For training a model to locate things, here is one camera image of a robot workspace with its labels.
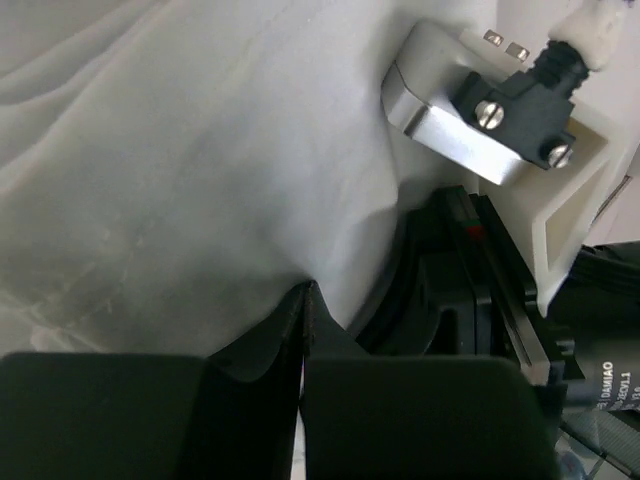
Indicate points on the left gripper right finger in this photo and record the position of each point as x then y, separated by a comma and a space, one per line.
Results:
407, 417

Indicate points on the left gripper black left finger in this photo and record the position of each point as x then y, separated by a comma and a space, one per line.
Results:
143, 416

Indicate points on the white skirt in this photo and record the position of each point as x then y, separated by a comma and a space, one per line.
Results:
170, 169

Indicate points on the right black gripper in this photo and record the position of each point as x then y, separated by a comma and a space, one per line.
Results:
460, 287

